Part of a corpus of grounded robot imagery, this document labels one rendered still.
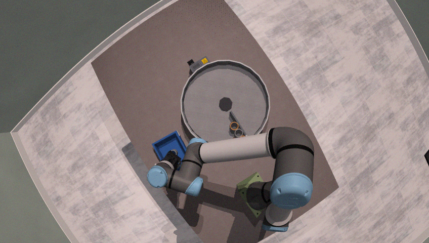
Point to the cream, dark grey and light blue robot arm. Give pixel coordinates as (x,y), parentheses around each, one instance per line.
(292,183)

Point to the blue crate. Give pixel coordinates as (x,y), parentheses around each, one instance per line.
(169,142)

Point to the grey round turntable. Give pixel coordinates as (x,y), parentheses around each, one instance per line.
(221,92)

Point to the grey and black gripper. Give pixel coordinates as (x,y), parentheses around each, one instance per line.
(175,159)

